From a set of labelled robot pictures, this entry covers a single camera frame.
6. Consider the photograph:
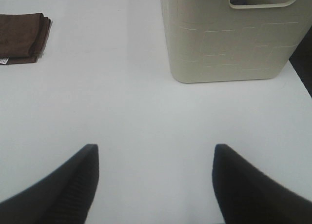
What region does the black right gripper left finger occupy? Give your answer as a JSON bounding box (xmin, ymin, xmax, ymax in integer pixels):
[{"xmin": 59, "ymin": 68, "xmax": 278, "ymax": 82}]
[{"xmin": 0, "ymin": 144, "xmax": 98, "ymax": 224}]

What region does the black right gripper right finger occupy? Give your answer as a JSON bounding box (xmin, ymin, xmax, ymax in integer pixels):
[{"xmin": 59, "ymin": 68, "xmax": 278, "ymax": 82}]
[{"xmin": 214, "ymin": 144, "xmax": 312, "ymax": 224}]

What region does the brown towel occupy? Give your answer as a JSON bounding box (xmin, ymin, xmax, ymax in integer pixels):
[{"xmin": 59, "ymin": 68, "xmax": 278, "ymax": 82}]
[{"xmin": 0, "ymin": 13, "xmax": 51, "ymax": 65}]

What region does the beige plastic basket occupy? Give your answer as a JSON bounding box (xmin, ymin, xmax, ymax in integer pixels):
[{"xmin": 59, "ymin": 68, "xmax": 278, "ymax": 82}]
[{"xmin": 160, "ymin": 0, "xmax": 312, "ymax": 83}]

